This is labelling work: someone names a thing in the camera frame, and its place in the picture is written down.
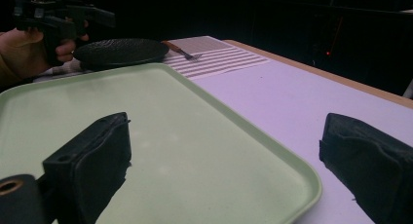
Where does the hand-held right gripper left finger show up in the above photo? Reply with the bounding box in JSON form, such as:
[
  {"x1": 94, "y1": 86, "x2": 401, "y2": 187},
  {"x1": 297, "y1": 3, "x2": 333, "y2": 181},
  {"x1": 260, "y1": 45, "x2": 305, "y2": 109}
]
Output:
[{"x1": 42, "y1": 111, "x2": 132, "y2": 224}]

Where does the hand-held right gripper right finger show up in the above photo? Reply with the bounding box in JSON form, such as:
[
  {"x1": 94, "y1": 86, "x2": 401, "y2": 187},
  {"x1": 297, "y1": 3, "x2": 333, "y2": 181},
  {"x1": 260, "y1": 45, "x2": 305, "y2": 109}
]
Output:
[{"x1": 319, "y1": 112, "x2": 413, "y2": 224}]

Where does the black round plate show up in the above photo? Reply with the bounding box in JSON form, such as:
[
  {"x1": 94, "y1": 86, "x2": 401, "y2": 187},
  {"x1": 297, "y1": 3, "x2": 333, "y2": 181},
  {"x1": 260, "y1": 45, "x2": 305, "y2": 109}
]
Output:
[{"x1": 73, "y1": 38, "x2": 170, "y2": 72}]

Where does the light green plastic tray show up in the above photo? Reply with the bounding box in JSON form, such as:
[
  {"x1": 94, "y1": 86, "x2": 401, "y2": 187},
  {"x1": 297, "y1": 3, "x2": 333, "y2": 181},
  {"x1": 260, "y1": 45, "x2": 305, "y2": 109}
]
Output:
[{"x1": 0, "y1": 62, "x2": 323, "y2": 224}]

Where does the striped placemat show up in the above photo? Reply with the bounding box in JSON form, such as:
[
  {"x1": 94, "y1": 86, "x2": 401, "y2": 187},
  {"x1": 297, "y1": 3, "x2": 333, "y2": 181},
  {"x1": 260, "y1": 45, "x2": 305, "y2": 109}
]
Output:
[{"x1": 32, "y1": 35, "x2": 272, "y2": 84}]

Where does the fork with wooden handle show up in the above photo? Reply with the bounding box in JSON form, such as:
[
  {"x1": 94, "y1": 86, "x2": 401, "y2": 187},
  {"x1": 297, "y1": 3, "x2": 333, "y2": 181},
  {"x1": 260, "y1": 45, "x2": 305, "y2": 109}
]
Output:
[{"x1": 161, "y1": 40, "x2": 203, "y2": 62}]

